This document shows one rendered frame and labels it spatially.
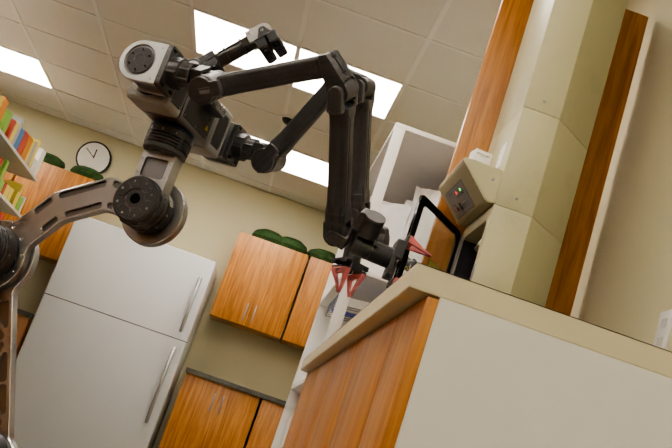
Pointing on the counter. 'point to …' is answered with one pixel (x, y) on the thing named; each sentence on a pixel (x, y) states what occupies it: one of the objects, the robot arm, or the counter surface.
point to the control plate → (459, 199)
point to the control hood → (473, 175)
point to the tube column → (572, 34)
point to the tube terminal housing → (527, 206)
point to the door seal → (444, 221)
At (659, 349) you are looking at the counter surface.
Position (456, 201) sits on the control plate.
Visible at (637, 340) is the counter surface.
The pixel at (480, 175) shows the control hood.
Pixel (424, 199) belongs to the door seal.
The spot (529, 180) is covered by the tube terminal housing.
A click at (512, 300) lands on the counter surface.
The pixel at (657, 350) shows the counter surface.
